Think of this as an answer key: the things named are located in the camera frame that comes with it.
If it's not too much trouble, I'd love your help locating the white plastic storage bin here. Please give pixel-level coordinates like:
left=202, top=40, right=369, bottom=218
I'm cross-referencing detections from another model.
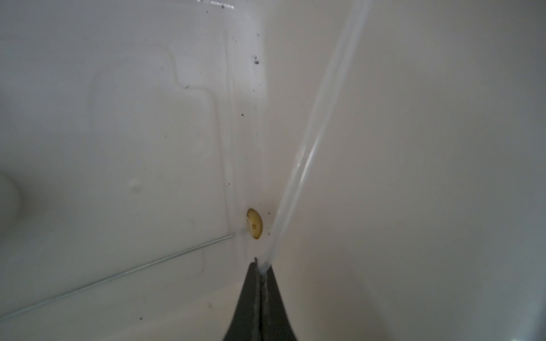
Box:
left=1, top=1, right=545, bottom=340

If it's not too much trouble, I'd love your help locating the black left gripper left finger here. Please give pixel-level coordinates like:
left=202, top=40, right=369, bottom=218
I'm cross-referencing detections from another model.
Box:
left=223, top=261, right=262, bottom=341

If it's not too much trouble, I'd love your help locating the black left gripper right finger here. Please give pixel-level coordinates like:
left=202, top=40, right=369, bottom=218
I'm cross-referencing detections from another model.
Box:
left=261, top=267, right=297, bottom=341

